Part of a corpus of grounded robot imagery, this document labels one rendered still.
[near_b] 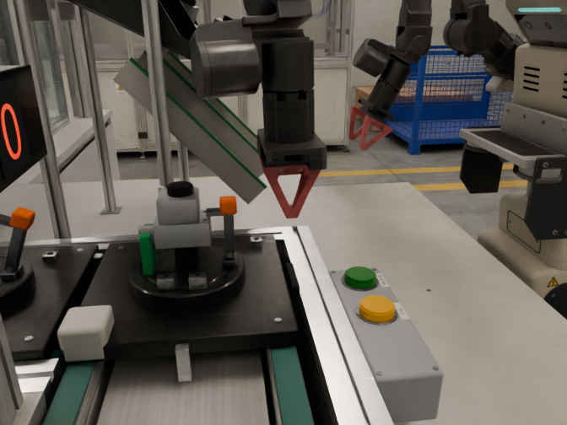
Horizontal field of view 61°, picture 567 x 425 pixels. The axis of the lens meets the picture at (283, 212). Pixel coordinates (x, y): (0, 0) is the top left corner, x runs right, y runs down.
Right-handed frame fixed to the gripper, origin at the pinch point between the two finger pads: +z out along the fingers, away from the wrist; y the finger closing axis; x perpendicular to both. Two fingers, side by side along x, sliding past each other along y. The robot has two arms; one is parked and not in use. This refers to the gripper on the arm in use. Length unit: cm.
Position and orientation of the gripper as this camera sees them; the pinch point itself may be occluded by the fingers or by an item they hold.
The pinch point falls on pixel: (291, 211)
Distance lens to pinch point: 58.2
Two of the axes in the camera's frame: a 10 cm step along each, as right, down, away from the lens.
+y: 1.4, 3.9, -9.1
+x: 9.9, -0.8, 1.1
